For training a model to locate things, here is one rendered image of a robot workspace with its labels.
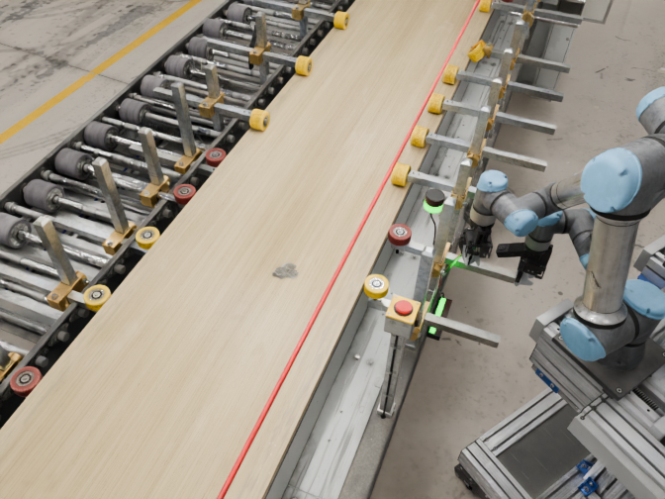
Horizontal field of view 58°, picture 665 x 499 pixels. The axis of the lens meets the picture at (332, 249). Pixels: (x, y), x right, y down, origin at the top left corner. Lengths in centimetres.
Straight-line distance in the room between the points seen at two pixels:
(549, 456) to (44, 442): 174
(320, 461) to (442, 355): 114
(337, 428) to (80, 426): 75
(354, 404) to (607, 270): 95
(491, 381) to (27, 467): 191
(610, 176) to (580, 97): 346
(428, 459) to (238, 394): 114
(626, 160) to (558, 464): 149
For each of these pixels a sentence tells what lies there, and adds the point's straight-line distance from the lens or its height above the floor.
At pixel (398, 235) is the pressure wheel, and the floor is 90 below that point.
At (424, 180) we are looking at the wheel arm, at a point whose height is 95.
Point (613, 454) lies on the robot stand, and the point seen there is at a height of 95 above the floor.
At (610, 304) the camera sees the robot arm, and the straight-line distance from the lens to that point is 148.
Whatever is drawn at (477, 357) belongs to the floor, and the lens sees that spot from 291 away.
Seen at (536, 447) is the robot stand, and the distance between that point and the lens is 252.
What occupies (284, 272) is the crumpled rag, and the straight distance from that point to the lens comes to 194.
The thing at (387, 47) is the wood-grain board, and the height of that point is 90.
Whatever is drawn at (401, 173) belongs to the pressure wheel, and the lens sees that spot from 221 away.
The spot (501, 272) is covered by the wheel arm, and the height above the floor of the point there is 86.
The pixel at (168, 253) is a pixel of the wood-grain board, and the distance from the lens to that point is 206.
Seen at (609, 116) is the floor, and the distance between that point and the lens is 462.
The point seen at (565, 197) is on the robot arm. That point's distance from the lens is 162.
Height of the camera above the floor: 239
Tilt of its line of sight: 48 degrees down
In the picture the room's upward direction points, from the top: 1 degrees clockwise
